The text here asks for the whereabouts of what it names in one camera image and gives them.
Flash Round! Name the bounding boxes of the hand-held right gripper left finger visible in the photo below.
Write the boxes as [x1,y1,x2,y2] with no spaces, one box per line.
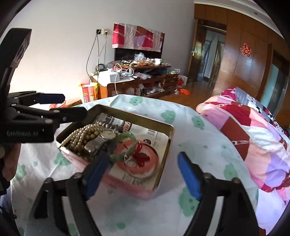
[27,142,115,236]

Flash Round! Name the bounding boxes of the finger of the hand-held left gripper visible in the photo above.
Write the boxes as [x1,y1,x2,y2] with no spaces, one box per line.
[19,91,66,106]
[15,105,88,124]

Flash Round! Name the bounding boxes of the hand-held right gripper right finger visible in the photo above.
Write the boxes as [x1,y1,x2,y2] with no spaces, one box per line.
[177,152,260,236]

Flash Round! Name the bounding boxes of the cream pearl necklace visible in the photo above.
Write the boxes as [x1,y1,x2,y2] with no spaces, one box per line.
[60,126,96,159]

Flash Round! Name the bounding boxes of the large gold bead bracelet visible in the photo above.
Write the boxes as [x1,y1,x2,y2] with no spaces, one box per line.
[86,124,103,141]

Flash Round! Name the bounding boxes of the pink bangle with red string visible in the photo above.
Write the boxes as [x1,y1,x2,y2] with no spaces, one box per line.
[113,139,160,175]

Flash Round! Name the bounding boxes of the silver wristwatch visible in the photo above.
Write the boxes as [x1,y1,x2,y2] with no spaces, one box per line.
[84,130,118,159]

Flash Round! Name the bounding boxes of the silver bangle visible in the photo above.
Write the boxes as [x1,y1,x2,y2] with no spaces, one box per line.
[124,141,159,179]

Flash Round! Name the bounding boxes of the pink tin box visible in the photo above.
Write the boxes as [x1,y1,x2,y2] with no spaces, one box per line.
[55,104,175,200]

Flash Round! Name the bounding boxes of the green jade bracelet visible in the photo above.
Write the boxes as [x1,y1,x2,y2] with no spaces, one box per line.
[110,133,137,162]

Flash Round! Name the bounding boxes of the person's left hand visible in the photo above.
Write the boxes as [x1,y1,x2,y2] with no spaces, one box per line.
[0,143,22,189]

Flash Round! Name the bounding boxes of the white tablecloth with green print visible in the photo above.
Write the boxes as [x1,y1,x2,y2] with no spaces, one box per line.
[10,93,260,236]

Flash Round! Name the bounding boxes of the white box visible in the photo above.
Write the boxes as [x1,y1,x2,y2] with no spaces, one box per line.
[98,71,120,85]

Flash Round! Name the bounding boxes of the wooden TV cabinet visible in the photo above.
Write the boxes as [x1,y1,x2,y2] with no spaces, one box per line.
[97,62,179,99]

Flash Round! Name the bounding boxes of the printed paper liner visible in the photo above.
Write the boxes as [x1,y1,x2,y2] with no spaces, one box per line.
[94,112,171,189]

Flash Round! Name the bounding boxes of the bed with patchwork quilt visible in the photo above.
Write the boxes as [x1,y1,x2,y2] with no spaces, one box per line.
[196,86,290,205]

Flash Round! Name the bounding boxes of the black television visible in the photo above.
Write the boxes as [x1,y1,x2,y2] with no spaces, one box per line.
[114,48,162,62]

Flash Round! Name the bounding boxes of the white bed sheet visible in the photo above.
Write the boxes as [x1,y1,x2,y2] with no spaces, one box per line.
[256,188,288,234]

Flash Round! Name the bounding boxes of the red patchwork cloth cover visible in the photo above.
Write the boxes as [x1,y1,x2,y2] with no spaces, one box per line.
[112,22,165,51]

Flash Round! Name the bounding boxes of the wooden door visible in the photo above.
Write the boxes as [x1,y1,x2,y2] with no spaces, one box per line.
[188,19,205,82]

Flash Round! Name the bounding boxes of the wooden wardrobe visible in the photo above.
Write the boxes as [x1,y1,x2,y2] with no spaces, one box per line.
[212,5,290,109]

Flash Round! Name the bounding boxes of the red paper decoration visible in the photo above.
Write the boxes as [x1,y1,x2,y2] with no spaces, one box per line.
[241,43,254,57]

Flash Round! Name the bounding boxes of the black hanging cables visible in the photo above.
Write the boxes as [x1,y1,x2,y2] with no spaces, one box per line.
[86,34,108,76]

